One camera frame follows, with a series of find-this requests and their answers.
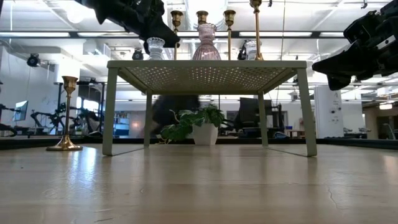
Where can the person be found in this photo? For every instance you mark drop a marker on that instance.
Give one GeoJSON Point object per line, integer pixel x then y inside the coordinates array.
{"type": "Point", "coordinates": [174, 112]}

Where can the clear ribbed glass candle holder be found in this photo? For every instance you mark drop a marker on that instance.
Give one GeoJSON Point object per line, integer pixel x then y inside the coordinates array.
{"type": "Point", "coordinates": [155, 51]}
{"type": "Point", "coordinates": [249, 49]}

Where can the white column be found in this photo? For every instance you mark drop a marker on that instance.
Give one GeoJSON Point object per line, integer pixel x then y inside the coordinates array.
{"type": "Point", "coordinates": [328, 112]}

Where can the pink ribbed glass candle holder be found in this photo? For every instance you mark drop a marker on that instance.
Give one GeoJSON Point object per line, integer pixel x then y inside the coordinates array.
{"type": "Point", "coordinates": [206, 49]}

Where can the black computer monitor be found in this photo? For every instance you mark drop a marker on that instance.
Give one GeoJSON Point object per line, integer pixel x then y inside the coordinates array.
{"type": "Point", "coordinates": [248, 107]}

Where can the large-based tall brass candlestick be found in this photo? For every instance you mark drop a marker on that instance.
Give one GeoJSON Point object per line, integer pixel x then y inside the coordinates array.
{"type": "Point", "coordinates": [257, 31]}

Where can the medium slim brass candlestick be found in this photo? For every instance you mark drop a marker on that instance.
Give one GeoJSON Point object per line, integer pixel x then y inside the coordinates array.
{"type": "Point", "coordinates": [229, 16]}

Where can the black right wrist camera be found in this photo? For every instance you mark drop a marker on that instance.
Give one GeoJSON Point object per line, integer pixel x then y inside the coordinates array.
{"type": "Point", "coordinates": [360, 28]}

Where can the silver computer monitor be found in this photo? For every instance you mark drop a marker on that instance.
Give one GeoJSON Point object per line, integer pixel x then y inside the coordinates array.
{"type": "Point", "coordinates": [21, 111]}

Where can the black table border rail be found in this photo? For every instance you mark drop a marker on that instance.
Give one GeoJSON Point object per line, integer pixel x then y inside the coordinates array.
{"type": "Point", "coordinates": [130, 141]}

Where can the black ceiling spot lamp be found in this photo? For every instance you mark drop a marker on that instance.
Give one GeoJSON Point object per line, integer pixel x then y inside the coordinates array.
{"type": "Point", "coordinates": [137, 55]}
{"type": "Point", "coordinates": [33, 60]}
{"type": "Point", "coordinates": [241, 55]}

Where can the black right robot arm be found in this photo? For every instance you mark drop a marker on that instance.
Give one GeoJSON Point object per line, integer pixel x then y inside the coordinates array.
{"type": "Point", "coordinates": [390, 9]}

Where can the short brass candlestick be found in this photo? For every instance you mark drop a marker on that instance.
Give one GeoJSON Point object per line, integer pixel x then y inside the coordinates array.
{"type": "Point", "coordinates": [65, 144]}

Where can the black overhead frame crossbar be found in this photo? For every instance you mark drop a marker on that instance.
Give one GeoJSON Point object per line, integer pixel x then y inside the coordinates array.
{"type": "Point", "coordinates": [73, 35]}

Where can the pale green perforated metal shelf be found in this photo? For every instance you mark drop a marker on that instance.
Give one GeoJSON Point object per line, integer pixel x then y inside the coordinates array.
{"type": "Point", "coordinates": [202, 64]}

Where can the green plant in white pot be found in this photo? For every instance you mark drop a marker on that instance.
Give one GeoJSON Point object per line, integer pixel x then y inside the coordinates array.
{"type": "Point", "coordinates": [205, 133]}

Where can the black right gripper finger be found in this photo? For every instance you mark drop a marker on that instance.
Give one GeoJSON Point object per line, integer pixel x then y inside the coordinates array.
{"type": "Point", "coordinates": [339, 82]}
{"type": "Point", "coordinates": [339, 65]}

